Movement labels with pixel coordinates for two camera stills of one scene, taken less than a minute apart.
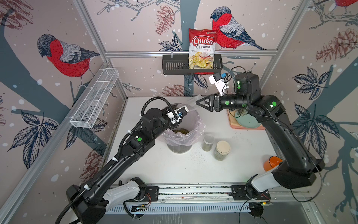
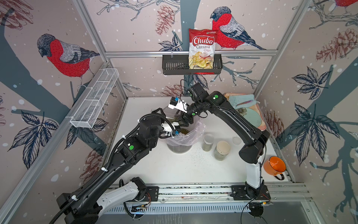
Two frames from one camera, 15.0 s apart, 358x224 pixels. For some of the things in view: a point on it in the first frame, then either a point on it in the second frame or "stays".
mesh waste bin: (179, 149) stays
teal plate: (247, 120) stays
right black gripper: (216, 102) → (184, 118)
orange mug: (273, 162) stays
